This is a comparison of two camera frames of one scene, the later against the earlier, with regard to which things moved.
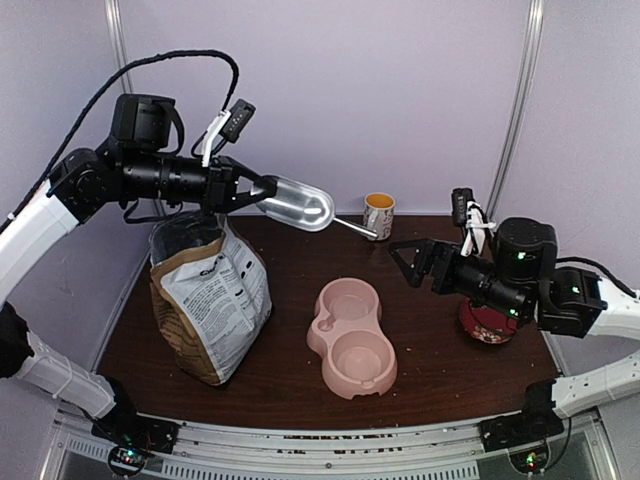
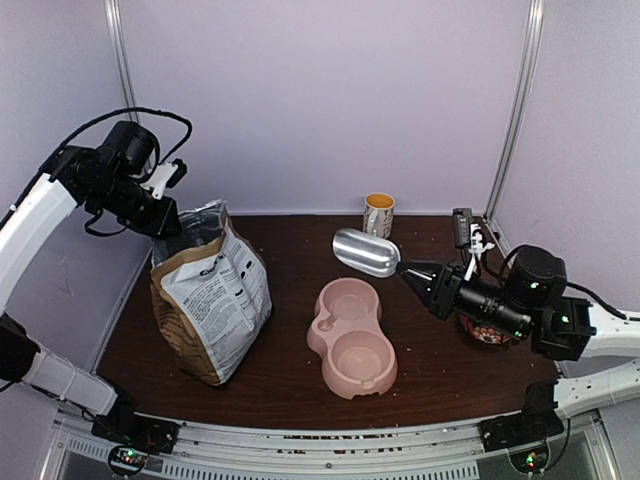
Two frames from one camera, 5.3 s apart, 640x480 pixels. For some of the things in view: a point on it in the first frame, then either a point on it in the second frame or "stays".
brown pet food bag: (210, 293) stays
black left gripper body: (219, 172) → (150, 222)
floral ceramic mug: (378, 213) stays
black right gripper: (447, 254) → (449, 279)
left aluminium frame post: (117, 30) stays
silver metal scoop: (300, 206) → (367, 252)
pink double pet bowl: (359, 356) stays
